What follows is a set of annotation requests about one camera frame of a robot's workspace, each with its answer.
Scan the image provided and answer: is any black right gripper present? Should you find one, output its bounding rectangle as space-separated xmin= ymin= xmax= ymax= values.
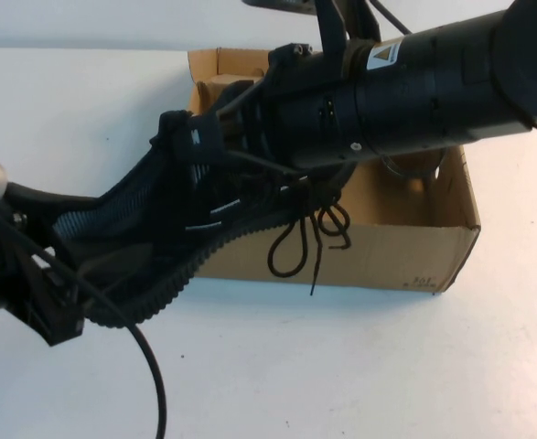
xmin=201 ymin=43 xmax=340 ymax=178

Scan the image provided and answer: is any dark right camera mount bracket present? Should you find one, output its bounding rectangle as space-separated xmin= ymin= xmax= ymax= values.
xmin=313 ymin=0 xmax=384 ymax=54

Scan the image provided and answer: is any black left camera cable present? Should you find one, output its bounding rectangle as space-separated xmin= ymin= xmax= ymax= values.
xmin=0 ymin=200 xmax=167 ymax=439

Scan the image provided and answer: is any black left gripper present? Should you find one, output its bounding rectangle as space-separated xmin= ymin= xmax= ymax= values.
xmin=0 ymin=181 xmax=101 ymax=347

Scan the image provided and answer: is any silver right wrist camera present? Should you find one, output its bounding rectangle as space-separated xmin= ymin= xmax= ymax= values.
xmin=242 ymin=0 xmax=315 ymax=10

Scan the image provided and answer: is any black mesh sneaker with laces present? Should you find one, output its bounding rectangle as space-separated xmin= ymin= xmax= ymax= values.
xmin=50 ymin=109 xmax=356 ymax=330

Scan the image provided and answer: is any brown cardboard shoe box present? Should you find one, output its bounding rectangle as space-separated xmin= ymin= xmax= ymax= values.
xmin=188 ymin=48 xmax=482 ymax=294

